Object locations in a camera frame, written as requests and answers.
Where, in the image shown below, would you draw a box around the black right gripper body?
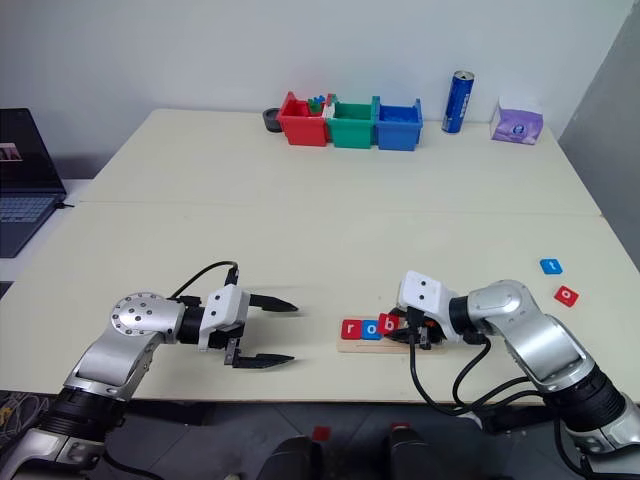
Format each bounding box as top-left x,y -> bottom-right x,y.
398,307 -> 447,351

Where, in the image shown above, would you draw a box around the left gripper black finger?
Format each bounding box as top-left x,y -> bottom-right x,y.
247,292 -> 300,315
232,352 -> 296,371

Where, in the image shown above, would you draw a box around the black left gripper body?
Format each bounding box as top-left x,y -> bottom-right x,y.
207,292 -> 254,369

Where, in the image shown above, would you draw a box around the wooden letter tray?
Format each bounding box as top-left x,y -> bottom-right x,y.
336,323 -> 450,355

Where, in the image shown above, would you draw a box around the red letter o block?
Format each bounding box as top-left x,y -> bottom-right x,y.
552,285 -> 582,307

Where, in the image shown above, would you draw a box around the dark rounded shape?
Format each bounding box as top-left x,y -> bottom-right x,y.
381,423 -> 447,480
256,433 -> 327,480

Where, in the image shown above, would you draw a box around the red plastic bin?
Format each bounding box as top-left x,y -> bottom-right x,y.
276,90 -> 336,148

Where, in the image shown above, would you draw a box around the blue plastic bin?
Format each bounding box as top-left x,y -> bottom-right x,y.
372,96 -> 425,153

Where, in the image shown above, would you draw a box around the black round dish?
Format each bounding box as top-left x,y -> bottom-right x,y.
262,106 -> 285,135

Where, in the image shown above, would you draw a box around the green plastic bin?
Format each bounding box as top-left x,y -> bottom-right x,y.
326,94 -> 380,150

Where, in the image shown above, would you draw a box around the colourful toy bricks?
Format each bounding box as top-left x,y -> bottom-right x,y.
306,93 -> 337,119

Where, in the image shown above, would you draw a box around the blue drink can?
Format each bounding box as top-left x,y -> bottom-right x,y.
441,70 -> 476,135

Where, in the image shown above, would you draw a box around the purple tissue pack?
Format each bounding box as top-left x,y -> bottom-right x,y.
489,95 -> 545,147

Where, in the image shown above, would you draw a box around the dark laptop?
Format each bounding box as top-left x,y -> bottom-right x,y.
0,107 -> 68,259

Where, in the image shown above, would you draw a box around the grey partition panel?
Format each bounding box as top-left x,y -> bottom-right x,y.
556,0 -> 640,406

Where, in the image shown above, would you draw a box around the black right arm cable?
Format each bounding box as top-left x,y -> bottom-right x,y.
406,305 -> 547,417

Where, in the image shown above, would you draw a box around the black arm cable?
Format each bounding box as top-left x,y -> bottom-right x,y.
406,305 -> 547,417
167,260 -> 241,302

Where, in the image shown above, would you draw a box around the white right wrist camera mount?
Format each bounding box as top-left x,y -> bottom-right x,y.
395,270 -> 464,344

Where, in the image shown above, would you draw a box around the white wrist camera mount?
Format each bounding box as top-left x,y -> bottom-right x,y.
196,285 -> 250,353
395,270 -> 464,344

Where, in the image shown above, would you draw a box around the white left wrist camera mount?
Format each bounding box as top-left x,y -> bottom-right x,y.
196,285 -> 250,353

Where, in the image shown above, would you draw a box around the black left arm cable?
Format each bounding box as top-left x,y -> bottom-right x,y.
167,260 -> 241,302

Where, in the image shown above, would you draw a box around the tangled cables bundle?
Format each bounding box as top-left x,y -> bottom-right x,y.
0,389 -> 52,444

